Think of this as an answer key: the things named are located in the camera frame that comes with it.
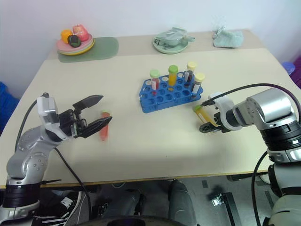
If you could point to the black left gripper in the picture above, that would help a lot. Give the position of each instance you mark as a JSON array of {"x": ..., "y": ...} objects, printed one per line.
[{"x": 70, "y": 122}]

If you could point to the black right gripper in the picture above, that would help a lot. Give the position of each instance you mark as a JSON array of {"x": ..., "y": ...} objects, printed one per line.
[{"x": 220, "y": 121}]

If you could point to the green-capped yellow labelled tube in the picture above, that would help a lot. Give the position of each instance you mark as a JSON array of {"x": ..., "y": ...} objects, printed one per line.
[{"x": 202, "y": 115}]

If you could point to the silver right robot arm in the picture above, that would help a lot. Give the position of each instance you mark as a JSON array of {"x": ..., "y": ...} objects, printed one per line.
[{"x": 275, "y": 103}]

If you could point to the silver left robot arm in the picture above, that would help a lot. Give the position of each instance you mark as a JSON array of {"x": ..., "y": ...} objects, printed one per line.
[{"x": 30, "y": 162}]

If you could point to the green-capped red test tube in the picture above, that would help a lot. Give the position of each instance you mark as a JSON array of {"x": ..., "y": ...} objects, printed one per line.
[{"x": 104, "y": 131}]

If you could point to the blue test tube rack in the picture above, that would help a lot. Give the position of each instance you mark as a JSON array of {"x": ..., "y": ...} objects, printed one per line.
[{"x": 164, "y": 99}]

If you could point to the green-capped orange-yellow test tube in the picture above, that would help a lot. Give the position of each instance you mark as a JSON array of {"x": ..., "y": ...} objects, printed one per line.
[{"x": 172, "y": 75}]

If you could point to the yellow-capped dark red tube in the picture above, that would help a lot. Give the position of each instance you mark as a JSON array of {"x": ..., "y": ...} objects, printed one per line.
[
  {"x": 190, "y": 73},
  {"x": 198, "y": 83}
]

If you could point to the green placemat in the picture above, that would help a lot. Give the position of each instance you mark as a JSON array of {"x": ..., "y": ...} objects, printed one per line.
[{"x": 103, "y": 48}]

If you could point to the stack of pastel plates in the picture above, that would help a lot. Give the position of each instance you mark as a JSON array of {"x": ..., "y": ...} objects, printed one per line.
[{"x": 70, "y": 50}]

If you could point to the green-capped red labelled tube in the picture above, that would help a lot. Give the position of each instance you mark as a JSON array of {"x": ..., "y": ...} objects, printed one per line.
[{"x": 155, "y": 77}]

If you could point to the dark toy mangosteen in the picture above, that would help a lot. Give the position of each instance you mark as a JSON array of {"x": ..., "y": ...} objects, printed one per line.
[{"x": 74, "y": 41}]

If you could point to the grey trouser leg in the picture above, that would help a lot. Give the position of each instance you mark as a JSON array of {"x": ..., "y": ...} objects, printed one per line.
[
  {"x": 124, "y": 202},
  {"x": 181, "y": 200}
]

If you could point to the pink toy peach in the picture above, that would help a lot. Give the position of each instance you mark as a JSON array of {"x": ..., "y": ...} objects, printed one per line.
[{"x": 80, "y": 31}]

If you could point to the orange toy fruit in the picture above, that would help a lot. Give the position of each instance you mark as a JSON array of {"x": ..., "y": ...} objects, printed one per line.
[{"x": 65, "y": 34}]

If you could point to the pale green plate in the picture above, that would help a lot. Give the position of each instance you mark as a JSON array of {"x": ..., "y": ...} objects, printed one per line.
[{"x": 170, "y": 50}]

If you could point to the blue fabric item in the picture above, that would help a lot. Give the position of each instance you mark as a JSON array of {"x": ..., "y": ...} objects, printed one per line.
[{"x": 7, "y": 106}]

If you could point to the mint green cloth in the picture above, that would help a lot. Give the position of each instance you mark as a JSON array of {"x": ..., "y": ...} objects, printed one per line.
[{"x": 229, "y": 38}]

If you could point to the black and white sneaker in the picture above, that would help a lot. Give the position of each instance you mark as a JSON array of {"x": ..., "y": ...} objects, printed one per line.
[{"x": 63, "y": 204}]

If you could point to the blue round lid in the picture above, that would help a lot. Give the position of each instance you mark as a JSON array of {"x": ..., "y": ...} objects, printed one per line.
[{"x": 288, "y": 67}]

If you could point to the clear plastic wrapper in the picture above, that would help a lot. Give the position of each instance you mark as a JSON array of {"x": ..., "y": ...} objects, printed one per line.
[{"x": 218, "y": 26}]

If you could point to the purple container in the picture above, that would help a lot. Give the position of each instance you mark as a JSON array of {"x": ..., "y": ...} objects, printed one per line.
[{"x": 296, "y": 75}]

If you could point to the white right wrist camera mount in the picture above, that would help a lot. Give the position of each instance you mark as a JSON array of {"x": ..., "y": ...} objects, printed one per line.
[{"x": 224, "y": 100}]

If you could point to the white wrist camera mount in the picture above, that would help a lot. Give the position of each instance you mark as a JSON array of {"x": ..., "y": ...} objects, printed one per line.
[
  {"x": 47, "y": 108},
  {"x": 224, "y": 100}
]

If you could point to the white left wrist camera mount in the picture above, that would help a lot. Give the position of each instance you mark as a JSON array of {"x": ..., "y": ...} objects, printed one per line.
[{"x": 47, "y": 108}]

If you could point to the black metal frame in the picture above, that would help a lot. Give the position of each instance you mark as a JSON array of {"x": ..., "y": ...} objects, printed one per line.
[{"x": 225, "y": 202}]

